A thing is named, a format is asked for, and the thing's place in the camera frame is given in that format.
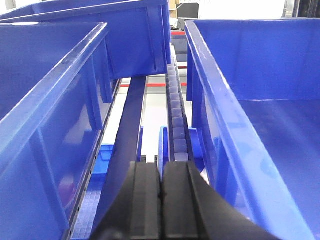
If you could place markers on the blue steel beam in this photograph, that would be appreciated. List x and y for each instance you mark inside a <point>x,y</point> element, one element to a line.
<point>125,146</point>

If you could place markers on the roller conveyor rail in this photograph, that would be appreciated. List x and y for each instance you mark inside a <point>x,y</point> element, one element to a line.
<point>179,139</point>

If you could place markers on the large blue crate left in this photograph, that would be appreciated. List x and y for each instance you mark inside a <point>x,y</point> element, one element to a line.
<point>55,94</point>

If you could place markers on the large blue crate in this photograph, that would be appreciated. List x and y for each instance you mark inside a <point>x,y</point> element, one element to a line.
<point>55,94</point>
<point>255,92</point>

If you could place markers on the large blue crate middle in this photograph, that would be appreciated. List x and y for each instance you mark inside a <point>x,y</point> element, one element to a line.
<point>255,92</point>

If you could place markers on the blue crate rear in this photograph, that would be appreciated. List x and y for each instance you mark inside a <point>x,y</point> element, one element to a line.
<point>138,41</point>

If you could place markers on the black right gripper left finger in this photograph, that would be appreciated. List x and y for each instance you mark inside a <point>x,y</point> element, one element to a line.
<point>135,213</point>

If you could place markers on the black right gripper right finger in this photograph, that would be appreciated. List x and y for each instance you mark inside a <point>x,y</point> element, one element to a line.
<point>192,210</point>

